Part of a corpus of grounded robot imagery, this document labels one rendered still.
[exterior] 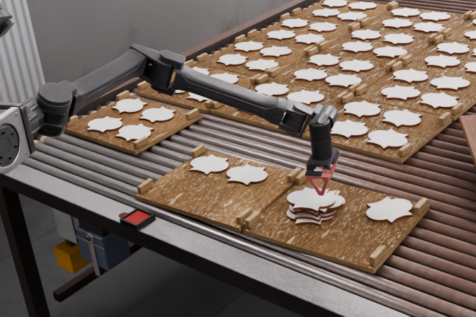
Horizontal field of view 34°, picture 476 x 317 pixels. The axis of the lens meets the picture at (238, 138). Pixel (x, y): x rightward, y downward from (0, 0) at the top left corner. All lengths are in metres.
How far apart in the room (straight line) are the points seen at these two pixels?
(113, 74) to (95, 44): 2.98
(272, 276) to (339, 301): 0.20
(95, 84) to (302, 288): 0.73
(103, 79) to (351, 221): 0.79
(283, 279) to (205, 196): 0.48
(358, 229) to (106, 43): 3.13
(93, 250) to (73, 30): 2.50
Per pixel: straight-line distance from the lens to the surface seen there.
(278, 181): 2.43
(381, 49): 3.42
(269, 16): 3.98
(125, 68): 2.04
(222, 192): 2.41
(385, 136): 2.65
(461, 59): 3.32
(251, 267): 2.10
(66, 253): 2.71
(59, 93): 1.84
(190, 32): 5.52
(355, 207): 2.28
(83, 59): 4.93
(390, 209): 2.25
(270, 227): 2.21
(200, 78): 2.09
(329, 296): 1.98
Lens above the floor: 2.13
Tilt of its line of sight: 26 degrees down
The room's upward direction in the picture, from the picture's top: 7 degrees counter-clockwise
